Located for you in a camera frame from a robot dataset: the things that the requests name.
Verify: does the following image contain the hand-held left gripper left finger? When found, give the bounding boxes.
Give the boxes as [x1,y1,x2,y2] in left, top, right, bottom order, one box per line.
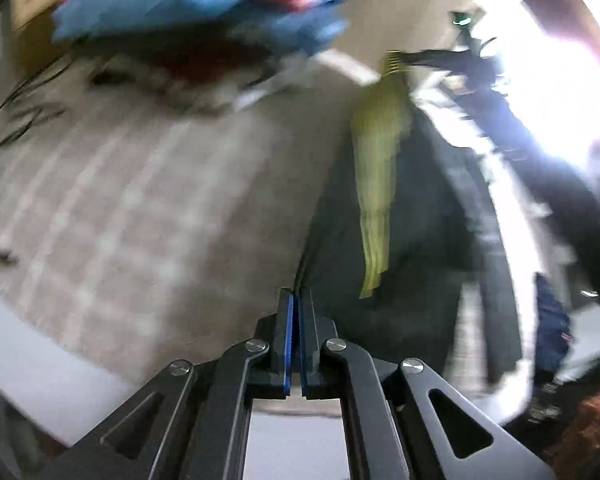
[40,289,295,480]

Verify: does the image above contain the beige checked blanket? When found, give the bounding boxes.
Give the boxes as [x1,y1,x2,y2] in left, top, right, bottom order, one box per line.
[0,52,381,413]

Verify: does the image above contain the tan cardboard box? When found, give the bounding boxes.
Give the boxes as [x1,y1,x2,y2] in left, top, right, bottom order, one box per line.
[10,0,116,68]

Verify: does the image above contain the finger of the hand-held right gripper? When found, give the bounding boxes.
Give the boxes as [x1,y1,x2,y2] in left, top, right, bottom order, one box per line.
[402,48,462,70]

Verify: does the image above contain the black cables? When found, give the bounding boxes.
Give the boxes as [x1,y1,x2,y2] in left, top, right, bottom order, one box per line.
[0,57,73,173]

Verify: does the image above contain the dark garment with yellow stripe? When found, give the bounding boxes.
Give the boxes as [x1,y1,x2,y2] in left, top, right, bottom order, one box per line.
[294,50,531,406]

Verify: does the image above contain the blue cloth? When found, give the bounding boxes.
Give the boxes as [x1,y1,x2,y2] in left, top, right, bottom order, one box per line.
[50,0,351,58]

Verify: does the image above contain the dark red cloth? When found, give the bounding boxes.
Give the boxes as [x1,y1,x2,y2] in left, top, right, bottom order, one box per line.
[145,40,271,86]

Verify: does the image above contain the navy cloth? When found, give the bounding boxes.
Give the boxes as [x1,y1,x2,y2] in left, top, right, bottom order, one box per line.
[532,272,573,378]

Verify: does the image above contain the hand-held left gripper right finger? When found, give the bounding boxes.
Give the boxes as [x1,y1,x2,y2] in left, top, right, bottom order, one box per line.
[299,289,557,480]

